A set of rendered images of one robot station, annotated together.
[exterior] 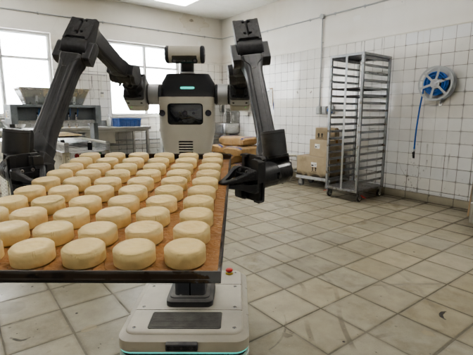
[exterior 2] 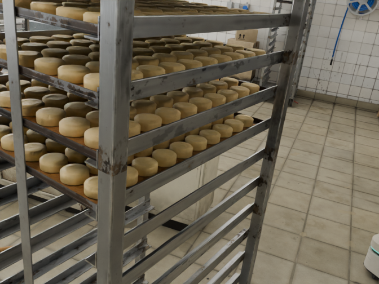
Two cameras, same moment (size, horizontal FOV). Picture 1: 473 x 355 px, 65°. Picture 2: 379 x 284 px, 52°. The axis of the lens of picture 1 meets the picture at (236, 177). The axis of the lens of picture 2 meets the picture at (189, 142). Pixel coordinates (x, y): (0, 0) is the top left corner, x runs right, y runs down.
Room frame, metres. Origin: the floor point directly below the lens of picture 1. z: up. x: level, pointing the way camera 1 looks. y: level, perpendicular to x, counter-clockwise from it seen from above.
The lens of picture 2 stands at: (0.98, 2.38, 1.48)
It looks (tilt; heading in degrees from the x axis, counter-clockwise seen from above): 23 degrees down; 327
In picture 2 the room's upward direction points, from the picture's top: 6 degrees clockwise
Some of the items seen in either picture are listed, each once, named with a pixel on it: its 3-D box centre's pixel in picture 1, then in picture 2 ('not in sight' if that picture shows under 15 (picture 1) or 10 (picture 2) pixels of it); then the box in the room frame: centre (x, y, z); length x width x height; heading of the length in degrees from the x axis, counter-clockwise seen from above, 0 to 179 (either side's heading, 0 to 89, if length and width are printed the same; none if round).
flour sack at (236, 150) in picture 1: (245, 150); not in sight; (6.53, -0.15, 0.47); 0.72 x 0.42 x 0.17; 132
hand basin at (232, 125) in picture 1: (228, 122); not in sight; (7.66, 0.16, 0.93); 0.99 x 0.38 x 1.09; 37
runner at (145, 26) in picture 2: not in sight; (223, 21); (1.60, 1.93, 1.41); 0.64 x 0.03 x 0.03; 114
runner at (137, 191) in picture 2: not in sight; (206, 151); (1.60, 1.93, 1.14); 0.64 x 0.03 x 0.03; 114
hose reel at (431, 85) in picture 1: (433, 113); (355, 26); (4.53, -2.35, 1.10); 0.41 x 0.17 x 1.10; 37
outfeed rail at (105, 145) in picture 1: (70, 138); not in sight; (3.55, 1.58, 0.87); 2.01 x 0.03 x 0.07; 39
